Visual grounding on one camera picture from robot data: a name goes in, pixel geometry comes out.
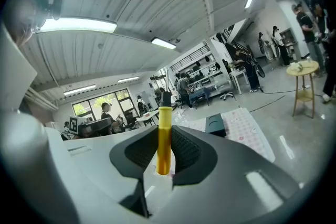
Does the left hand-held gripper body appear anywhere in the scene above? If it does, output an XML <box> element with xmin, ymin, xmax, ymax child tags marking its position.
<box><xmin>69</xmin><ymin>116</ymin><xmax>113</xmax><ymax>137</ymax></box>

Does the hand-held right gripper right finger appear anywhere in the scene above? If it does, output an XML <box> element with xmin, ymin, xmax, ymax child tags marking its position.
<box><xmin>157</xmin><ymin>124</ymin><xmax>300</xmax><ymax>224</ymax></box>

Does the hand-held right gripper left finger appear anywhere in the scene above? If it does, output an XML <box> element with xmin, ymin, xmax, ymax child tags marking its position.
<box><xmin>46</xmin><ymin>125</ymin><xmax>159</xmax><ymax>224</ymax></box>

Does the dark container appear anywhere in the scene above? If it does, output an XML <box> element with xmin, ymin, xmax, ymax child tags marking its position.
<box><xmin>205</xmin><ymin>113</ymin><xmax>227</xmax><ymax>137</ymax></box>

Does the black framed window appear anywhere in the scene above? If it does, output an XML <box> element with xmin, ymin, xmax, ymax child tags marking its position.
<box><xmin>71</xmin><ymin>88</ymin><xmax>132</xmax><ymax>118</ymax></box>

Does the pink patterned tablecloth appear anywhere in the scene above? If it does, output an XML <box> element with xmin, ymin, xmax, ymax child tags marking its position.
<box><xmin>172</xmin><ymin>107</ymin><xmax>276</xmax><ymax>163</ymax></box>

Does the white office chair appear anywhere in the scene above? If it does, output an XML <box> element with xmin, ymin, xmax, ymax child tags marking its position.
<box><xmin>219</xmin><ymin>85</ymin><xmax>235</xmax><ymax>102</ymax></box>

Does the small white table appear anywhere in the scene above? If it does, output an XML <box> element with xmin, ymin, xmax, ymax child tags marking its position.
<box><xmin>229</xmin><ymin>69</ymin><xmax>249</xmax><ymax>96</ymax></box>

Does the person's white shirt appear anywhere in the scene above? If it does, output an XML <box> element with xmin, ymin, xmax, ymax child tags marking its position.
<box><xmin>0</xmin><ymin>23</ymin><xmax>38</xmax><ymax>113</ymax></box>

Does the round wooden side table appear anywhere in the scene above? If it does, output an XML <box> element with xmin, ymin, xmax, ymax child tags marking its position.
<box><xmin>286</xmin><ymin>60</ymin><xmax>320</xmax><ymax>119</ymax></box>

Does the person's head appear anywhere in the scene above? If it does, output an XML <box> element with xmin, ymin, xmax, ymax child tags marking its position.
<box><xmin>2</xmin><ymin>0</ymin><xmax>50</xmax><ymax>47</ymax></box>

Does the black floor cable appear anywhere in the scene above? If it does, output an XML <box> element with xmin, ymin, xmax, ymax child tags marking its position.
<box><xmin>248</xmin><ymin>88</ymin><xmax>297</xmax><ymax>113</ymax></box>

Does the black head-worn camera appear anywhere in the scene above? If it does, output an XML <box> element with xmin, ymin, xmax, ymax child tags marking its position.
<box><xmin>46</xmin><ymin>0</ymin><xmax>64</xmax><ymax>21</ymax></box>

